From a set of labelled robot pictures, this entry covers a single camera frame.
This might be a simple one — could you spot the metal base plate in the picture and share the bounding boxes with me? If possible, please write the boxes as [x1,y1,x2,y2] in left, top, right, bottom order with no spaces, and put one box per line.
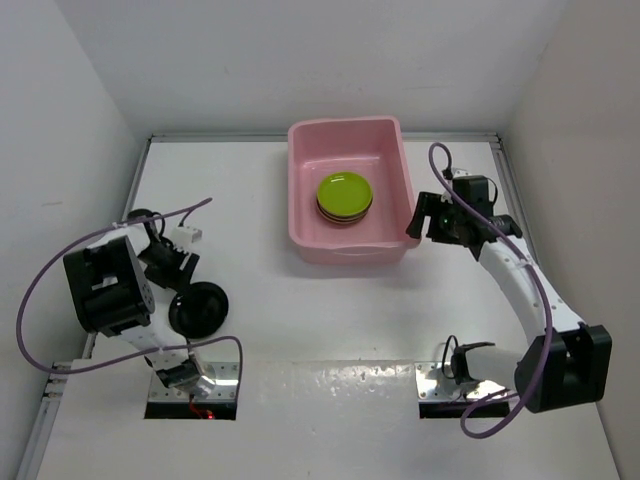
[147,362,239,403]
[414,362,504,404]

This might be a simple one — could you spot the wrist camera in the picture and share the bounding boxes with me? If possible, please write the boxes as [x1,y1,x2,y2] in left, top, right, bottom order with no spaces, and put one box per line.
[452,175,498,207]
[170,225,202,249]

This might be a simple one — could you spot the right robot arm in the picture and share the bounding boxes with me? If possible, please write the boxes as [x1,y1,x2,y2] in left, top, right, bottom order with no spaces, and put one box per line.
[406,175,612,413]

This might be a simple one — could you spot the pink plastic bin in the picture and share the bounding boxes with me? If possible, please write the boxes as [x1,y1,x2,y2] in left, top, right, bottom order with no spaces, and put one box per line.
[288,116,419,265]

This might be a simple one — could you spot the lime green plate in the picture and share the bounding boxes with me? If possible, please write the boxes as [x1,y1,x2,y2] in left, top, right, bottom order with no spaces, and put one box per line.
[316,171,373,214]

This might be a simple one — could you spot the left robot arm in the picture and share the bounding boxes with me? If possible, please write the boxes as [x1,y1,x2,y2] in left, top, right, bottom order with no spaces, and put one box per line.
[63,209,202,392]

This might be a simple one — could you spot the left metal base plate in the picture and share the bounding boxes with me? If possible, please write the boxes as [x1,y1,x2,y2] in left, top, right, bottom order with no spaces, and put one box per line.
[147,362,239,403]

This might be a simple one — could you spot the yellow patterned plate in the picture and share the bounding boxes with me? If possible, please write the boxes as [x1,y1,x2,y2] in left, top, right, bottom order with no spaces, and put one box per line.
[324,218,363,228]

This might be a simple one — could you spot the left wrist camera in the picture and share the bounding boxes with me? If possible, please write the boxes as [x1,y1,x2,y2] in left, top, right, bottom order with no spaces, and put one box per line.
[170,225,202,249]

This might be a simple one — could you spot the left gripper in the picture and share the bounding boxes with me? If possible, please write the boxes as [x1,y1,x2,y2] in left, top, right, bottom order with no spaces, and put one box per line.
[137,240,199,296]

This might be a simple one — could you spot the cream plate with black patch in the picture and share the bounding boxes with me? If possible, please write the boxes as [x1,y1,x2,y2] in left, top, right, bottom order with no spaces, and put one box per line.
[316,202,371,223]

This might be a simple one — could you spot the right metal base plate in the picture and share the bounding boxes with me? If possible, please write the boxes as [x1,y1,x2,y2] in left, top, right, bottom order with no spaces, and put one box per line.
[414,362,504,404]

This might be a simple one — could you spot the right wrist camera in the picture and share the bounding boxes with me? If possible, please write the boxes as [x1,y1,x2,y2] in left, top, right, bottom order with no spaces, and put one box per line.
[452,175,498,207]

